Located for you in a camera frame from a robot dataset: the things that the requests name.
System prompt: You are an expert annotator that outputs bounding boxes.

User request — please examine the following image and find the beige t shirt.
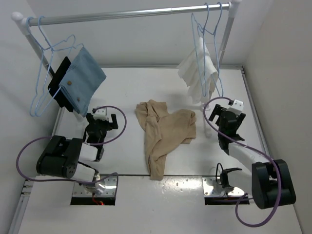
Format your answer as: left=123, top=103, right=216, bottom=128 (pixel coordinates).
left=135, top=99, right=196, bottom=181

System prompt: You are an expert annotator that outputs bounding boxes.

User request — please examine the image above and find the blue wire hanger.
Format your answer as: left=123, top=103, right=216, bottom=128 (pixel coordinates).
left=197, top=2, right=224, bottom=98

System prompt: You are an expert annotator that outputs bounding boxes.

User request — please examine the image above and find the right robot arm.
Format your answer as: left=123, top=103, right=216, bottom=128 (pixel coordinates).
left=209, top=104, right=296, bottom=209

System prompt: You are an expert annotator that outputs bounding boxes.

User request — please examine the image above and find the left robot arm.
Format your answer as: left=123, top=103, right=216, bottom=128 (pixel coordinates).
left=36, top=113, right=118, bottom=184

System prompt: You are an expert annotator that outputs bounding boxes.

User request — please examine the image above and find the white cloth on hanger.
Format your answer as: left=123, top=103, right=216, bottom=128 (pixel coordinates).
left=177, top=46, right=218, bottom=104

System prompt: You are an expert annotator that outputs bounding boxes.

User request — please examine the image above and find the blue hanger with white cloth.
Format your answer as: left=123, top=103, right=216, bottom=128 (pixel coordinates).
left=191, top=3, right=209, bottom=97

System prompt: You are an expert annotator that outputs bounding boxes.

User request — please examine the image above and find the blue hanger with denim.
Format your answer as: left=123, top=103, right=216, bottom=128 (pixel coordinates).
left=30, top=25, right=77, bottom=117

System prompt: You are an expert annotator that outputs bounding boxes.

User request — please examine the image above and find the empty blue hanger left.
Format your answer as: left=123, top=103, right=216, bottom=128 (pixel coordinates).
left=25, top=16, right=76, bottom=117

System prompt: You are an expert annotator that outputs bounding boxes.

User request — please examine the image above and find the blue denim cloth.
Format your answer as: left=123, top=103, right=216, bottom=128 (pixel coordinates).
left=59, top=47, right=106, bottom=117

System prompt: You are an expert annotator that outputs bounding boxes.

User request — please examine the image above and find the black cloth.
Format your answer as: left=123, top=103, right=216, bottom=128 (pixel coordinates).
left=48, top=57, right=74, bottom=112

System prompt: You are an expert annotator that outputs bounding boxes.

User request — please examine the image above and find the metal clothes rack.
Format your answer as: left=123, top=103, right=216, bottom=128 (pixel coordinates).
left=11, top=0, right=241, bottom=75

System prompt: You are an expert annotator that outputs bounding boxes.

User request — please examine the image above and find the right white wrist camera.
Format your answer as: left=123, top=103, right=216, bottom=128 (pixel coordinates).
left=227, top=99, right=244, bottom=115

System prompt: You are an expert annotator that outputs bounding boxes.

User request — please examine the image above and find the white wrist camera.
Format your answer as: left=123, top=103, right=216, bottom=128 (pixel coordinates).
left=227, top=99, right=244, bottom=115
left=93, top=108, right=108, bottom=121

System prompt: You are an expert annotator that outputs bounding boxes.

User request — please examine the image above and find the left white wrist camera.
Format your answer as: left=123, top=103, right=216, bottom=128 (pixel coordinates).
left=93, top=108, right=108, bottom=121

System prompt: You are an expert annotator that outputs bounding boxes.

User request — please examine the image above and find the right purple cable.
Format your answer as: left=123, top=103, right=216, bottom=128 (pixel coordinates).
left=203, top=97, right=282, bottom=228

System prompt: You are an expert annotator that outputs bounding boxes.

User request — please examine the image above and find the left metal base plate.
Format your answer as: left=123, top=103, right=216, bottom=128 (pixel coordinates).
left=72, top=174, right=118, bottom=198

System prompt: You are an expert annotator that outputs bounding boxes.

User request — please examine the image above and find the metal base plate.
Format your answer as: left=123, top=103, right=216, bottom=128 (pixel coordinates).
left=202, top=176, right=245, bottom=198
left=72, top=174, right=118, bottom=198

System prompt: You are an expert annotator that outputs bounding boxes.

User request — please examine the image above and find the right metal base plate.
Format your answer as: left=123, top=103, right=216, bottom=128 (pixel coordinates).
left=202, top=176, right=245, bottom=198

